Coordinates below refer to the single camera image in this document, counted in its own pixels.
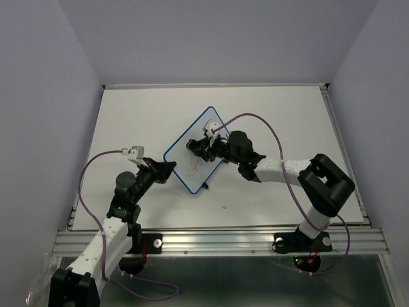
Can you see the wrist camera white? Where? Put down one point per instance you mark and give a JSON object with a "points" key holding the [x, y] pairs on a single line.
{"points": [[211, 129], [135, 154]]}

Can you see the aluminium front rail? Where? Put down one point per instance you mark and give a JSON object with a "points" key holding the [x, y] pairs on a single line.
{"points": [[247, 241]]}

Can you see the aluminium back rail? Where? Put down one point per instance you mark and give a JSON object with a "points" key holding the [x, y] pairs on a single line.
{"points": [[206, 85]]}

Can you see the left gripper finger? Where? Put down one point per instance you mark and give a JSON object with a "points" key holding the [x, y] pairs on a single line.
{"points": [[151, 163], [163, 171]]}

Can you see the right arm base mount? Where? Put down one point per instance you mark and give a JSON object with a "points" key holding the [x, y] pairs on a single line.
{"points": [[307, 251]]}

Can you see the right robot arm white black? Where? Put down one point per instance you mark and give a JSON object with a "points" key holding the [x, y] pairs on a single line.
{"points": [[325, 184]]}

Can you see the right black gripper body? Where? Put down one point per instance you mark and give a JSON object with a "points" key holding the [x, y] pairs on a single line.
{"points": [[219, 149]]}

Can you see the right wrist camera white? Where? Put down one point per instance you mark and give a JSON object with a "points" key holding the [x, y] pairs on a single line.
{"points": [[211, 129]]}

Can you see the clear plastic bag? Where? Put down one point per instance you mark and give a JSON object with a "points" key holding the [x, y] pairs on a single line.
{"points": [[38, 291]]}

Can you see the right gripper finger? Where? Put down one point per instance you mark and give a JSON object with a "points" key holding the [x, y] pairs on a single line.
{"points": [[204, 153], [202, 144]]}

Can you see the black whiteboard eraser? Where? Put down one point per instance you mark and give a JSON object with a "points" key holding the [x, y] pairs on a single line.
{"points": [[191, 144]]}

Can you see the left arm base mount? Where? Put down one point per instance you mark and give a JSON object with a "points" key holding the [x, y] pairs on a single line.
{"points": [[143, 244]]}

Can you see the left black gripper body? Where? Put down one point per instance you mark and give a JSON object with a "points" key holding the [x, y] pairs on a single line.
{"points": [[145, 178]]}

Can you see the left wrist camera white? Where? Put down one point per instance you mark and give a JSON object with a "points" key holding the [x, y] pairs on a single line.
{"points": [[135, 154]]}

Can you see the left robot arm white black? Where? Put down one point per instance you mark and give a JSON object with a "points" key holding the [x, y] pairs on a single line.
{"points": [[83, 281]]}

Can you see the blue framed whiteboard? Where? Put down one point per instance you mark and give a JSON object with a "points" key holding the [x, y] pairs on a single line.
{"points": [[191, 170]]}

